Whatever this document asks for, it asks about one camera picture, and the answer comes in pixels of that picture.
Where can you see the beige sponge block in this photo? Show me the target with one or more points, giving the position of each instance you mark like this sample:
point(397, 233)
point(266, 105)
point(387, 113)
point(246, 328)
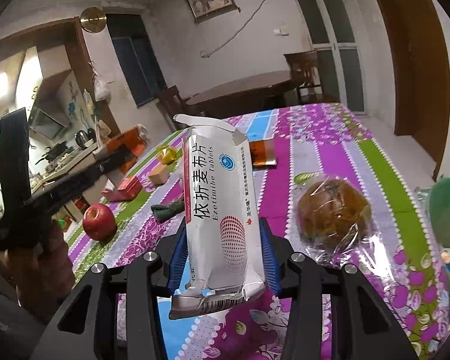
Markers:
point(159, 174)

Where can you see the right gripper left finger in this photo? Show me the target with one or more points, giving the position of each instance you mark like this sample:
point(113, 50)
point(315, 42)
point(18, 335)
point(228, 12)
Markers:
point(85, 326)

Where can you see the purple floral tablecloth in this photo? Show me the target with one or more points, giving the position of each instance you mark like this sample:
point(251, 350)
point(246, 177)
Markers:
point(324, 155)

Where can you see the dark green scrub pad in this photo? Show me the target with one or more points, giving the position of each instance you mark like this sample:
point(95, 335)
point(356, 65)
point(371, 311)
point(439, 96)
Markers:
point(164, 212)

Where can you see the orange snack wrapper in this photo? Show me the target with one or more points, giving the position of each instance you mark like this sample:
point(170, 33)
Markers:
point(263, 153)

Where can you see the wooden chair by window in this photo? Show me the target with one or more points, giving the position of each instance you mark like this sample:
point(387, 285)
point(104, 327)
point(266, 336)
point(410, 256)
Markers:
point(304, 66)

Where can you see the red small box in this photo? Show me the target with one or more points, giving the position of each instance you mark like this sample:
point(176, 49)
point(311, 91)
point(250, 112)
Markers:
point(127, 190)

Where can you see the dark wooden round table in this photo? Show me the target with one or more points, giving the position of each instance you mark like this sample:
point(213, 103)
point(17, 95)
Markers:
point(262, 92)

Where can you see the yellow crumpled wrapper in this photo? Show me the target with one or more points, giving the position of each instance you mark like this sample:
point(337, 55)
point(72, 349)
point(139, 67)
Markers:
point(166, 154)

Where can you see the gold wall clock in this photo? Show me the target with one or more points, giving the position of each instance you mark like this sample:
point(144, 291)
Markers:
point(93, 20)

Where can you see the wrapped brown bun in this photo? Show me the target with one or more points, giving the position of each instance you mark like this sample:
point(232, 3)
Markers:
point(331, 214)

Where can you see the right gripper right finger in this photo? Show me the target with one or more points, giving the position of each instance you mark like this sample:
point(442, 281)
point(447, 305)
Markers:
point(362, 326)

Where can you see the framed wall picture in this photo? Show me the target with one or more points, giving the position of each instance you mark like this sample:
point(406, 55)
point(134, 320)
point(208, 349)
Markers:
point(203, 10)

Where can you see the white glass balcony door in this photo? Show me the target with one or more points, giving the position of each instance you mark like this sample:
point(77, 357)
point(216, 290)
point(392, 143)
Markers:
point(333, 40)

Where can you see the red apple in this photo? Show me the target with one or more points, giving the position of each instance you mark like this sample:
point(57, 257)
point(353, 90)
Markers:
point(99, 222)

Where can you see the wooden chair at left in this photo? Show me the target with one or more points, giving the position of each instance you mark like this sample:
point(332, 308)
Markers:
point(173, 103)

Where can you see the dark window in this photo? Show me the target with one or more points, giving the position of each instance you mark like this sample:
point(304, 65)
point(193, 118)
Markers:
point(136, 57)

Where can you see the white medicine box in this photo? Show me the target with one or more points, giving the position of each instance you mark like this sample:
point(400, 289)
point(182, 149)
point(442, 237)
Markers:
point(223, 237)

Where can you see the hanging white plastic bag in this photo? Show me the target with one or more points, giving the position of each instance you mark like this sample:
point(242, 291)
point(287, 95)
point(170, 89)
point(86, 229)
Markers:
point(102, 91)

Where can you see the left hand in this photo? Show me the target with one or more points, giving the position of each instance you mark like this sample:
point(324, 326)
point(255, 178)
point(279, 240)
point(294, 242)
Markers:
point(43, 280)

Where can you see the brown wooden door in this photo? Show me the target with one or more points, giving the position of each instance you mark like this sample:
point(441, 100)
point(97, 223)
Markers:
point(421, 73)

